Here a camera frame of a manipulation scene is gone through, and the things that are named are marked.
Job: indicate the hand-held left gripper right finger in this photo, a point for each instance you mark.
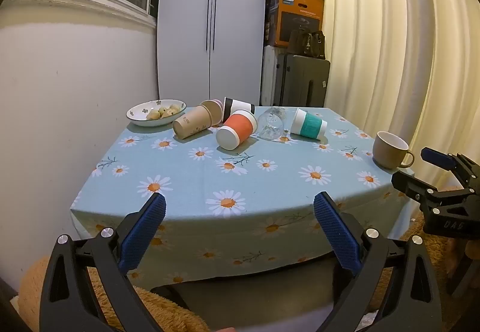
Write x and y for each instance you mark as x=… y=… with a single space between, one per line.
x=337 y=232

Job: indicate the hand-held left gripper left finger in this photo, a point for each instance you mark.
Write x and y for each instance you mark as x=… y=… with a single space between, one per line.
x=144 y=231

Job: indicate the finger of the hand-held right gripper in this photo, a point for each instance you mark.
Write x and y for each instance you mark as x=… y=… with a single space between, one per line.
x=412 y=186
x=437 y=157

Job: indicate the orange and white cup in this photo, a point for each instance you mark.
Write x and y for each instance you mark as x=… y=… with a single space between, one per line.
x=240 y=128

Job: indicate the teal and white cup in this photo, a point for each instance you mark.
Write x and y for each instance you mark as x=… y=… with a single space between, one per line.
x=311 y=126

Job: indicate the brown paper cup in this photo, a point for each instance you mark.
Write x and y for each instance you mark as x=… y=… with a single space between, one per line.
x=193 y=122

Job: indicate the pink rimmed paper cup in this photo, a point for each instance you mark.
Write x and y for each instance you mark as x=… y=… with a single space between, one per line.
x=215 y=111

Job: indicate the black and white cup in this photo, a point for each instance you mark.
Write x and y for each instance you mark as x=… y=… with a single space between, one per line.
x=238 y=105

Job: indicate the beige ceramic mug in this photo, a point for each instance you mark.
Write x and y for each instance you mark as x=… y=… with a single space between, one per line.
x=388 y=152

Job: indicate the blue daisy tablecloth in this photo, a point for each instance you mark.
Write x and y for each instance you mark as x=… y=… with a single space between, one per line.
x=262 y=182

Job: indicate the white floral bowl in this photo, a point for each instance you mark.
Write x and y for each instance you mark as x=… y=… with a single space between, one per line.
x=138 y=116

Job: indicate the small potato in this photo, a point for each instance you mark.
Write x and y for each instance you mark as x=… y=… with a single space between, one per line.
x=175 y=107
x=168 y=114
x=153 y=114
x=163 y=110

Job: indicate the clear glass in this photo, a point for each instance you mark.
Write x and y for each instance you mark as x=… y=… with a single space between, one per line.
x=272 y=124

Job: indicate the cream curtain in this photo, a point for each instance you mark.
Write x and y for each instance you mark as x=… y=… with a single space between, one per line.
x=393 y=36

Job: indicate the black suitcase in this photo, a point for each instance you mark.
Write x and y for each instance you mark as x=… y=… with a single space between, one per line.
x=300 y=81

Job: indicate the brown handbag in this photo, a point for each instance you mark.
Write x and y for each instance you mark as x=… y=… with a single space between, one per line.
x=309 y=43

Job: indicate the orange and black cardboard box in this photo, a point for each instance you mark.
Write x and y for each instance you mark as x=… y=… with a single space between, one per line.
x=296 y=17

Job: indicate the grey wardrobe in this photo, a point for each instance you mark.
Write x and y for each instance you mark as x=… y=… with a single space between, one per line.
x=195 y=25

